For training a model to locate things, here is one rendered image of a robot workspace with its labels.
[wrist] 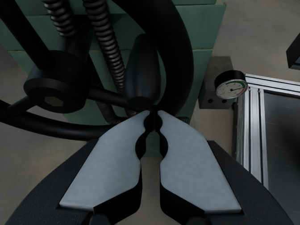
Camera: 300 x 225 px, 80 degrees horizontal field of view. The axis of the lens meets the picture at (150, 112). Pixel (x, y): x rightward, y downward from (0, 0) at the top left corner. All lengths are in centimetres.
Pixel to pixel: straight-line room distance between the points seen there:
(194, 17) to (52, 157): 101
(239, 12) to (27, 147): 200
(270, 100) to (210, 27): 76
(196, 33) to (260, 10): 181
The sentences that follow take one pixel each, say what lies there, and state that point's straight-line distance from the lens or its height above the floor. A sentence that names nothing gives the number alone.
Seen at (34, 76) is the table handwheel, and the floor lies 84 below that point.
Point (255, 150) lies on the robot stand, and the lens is 88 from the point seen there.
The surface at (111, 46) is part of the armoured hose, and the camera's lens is 25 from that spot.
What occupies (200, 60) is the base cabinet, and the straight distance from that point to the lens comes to 42.
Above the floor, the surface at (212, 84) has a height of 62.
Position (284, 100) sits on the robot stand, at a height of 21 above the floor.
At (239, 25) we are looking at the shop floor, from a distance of 190.
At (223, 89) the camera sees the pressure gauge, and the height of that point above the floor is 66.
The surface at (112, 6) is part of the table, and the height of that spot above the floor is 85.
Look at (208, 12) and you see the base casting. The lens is 36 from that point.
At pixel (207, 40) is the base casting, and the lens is 39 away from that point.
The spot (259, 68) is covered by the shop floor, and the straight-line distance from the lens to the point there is 154.
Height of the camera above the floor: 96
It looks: 58 degrees down
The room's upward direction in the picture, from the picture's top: 4 degrees counter-clockwise
